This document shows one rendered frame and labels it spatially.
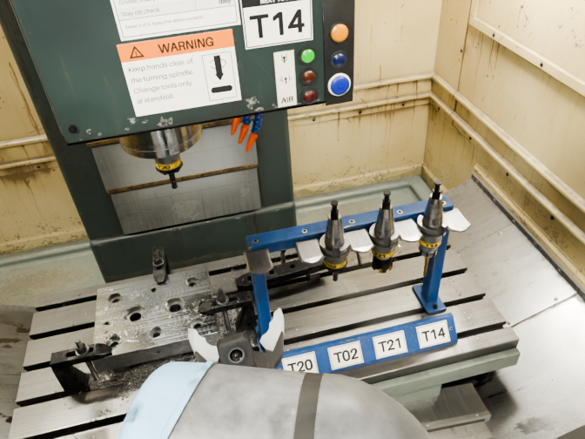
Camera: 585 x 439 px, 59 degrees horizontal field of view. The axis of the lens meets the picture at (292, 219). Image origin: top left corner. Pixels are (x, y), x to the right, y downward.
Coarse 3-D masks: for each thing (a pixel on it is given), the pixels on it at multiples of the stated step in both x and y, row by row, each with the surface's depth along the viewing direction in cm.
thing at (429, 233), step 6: (420, 216) 112; (420, 222) 111; (444, 222) 110; (420, 228) 110; (426, 228) 109; (432, 228) 109; (438, 228) 109; (444, 228) 109; (426, 234) 110; (432, 234) 110; (438, 234) 111; (444, 234) 110
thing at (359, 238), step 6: (360, 228) 112; (348, 234) 111; (354, 234) 110; (360, 234) 110; (366, 234) 110; (354, 240) 109; (360, 240) 109; (366, 240) 109; (372, 240) 109; (354, 246) 108; (360, 246) 108; (366, 246) 107; (372, 246) 107; (360, 252) 107; (366, 252) 107
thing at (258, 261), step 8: (264, 248) 109; (248, 256) 107; (256, 256) 107; (264, 256) 107; (248, 264) 105; (256, 264) 105; (264, 264) 105; (248, 272) 104; (256, 272) 104; (264, 272) 104
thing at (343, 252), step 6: (324, 234) 109; (324, 240) 108; (348, 240) 107; (324, 246) 107; (348, 246) 106; (324, 252) 108; (330, 252) 106; (336, 252) 106; (342, 252) 106; (348, 252) 108; (330, 258) 107; (342, 258) 107
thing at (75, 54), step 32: (32, 0) 62; (64, 0) 63; (96, 0) 64; (320, 0) 71; (32, 32) 65; (64, 32) 66; (96, 32) 66; (192, 32) 69; (320, 32) 73; (64, 64) 68; (96, 64) 69; (256, 64) 74; (320, 64) 76; (64, 96) 70; (96, 96) 71; (128, 96) 72; (256, 96) 77; (320, 96) 80; (64, 128) 73; (96, 128) 74; (128, 128) 75; (160, 128) 77
